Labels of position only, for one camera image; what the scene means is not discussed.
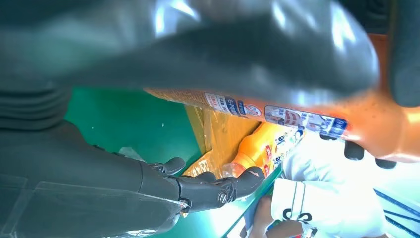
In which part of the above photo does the person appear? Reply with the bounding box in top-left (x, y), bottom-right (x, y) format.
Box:
top-left (248, 131), bottom-right (420, 238)

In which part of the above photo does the yellow plastic sheet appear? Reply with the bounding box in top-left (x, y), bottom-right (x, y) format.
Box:
top-left (183, 105), bottom-right (263, 179)

